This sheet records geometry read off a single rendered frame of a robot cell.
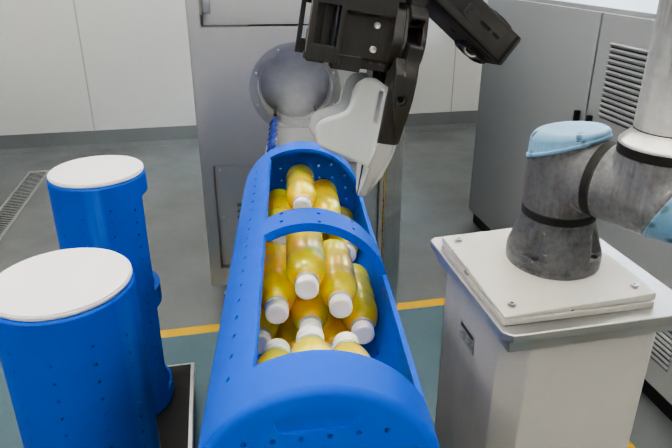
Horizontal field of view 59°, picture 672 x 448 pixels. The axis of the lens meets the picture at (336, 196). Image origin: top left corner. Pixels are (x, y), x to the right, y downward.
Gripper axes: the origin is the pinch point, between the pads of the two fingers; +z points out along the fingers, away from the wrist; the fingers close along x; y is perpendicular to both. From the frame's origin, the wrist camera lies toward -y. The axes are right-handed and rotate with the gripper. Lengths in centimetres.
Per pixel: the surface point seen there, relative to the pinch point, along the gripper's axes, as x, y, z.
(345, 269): -49, -12, 29
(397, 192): -148, -51, 42
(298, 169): -90, -7, 23
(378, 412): -7.6, -7.5, 27.2
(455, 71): -525, -211, 14
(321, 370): -10.7, -1.3, 24.5
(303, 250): -49, -4, 26
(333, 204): -79, -14, 27
